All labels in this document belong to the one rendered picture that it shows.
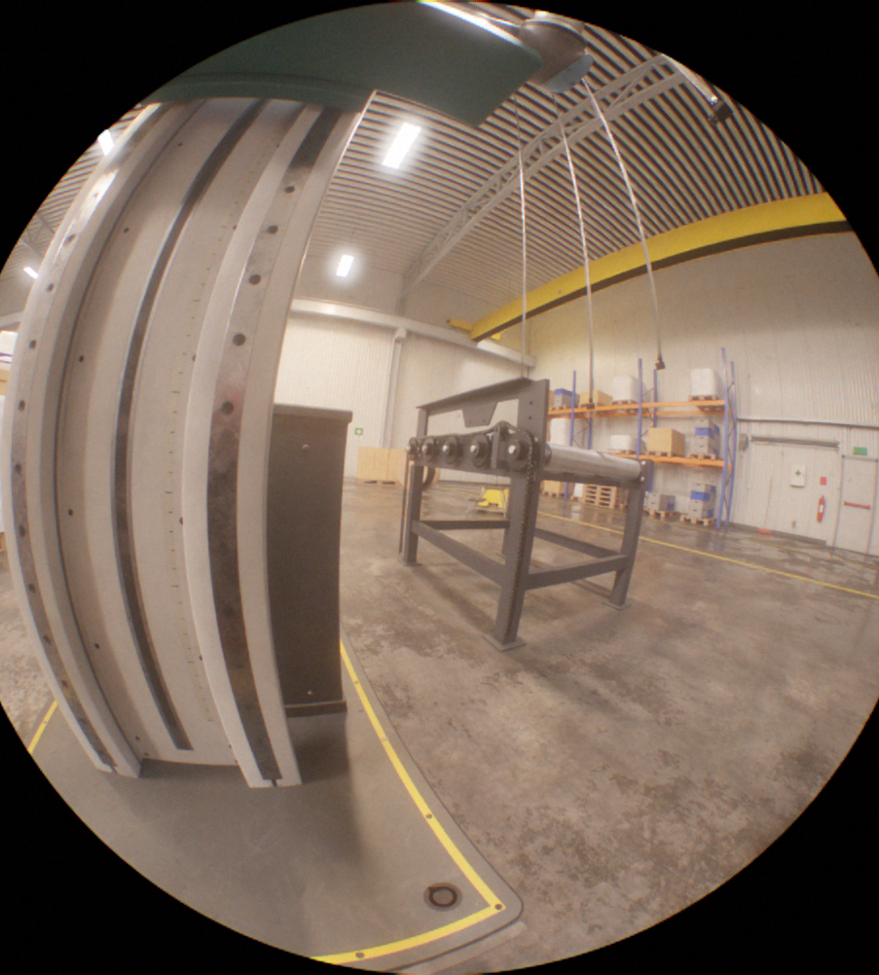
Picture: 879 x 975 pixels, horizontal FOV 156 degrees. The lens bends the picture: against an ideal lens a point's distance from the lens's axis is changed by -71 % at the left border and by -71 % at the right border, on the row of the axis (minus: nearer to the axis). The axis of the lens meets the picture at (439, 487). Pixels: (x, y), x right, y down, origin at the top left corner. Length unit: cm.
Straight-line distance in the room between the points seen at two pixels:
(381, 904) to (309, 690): 37
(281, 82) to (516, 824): 136
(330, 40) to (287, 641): 84
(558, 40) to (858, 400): 1013
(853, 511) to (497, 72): 993
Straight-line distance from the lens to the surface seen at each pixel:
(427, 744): 102
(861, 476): 1007
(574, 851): 90
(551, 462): 138
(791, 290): 1154
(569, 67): 71
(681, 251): 829
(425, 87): 55
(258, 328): 32
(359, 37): 53
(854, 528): 1002
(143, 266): 45
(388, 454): 926
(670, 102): 886
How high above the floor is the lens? 78
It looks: 4 degrees down
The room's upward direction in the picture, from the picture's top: 5 degrees clockwise
